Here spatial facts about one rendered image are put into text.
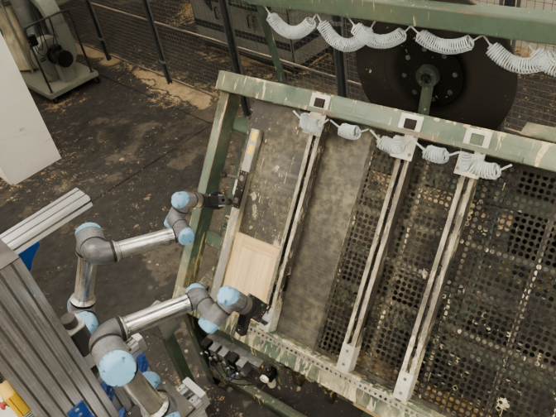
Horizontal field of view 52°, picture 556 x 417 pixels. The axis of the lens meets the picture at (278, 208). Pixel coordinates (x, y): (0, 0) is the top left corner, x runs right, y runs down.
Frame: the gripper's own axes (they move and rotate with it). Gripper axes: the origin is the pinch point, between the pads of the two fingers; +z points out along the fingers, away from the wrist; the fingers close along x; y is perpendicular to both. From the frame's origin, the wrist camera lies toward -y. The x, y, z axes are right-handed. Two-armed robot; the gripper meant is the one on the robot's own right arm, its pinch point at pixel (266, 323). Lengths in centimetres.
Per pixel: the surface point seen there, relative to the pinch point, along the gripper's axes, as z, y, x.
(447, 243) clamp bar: 20, 69, -42
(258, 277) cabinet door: 36, 15, 40
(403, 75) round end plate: 12, 133, 17
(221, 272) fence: 34, 6, 61
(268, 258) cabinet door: 31, 25, 39
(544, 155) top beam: -2, 110, -65
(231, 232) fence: 25, 26, 63
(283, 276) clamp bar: 29.4, 21.4, 23.9
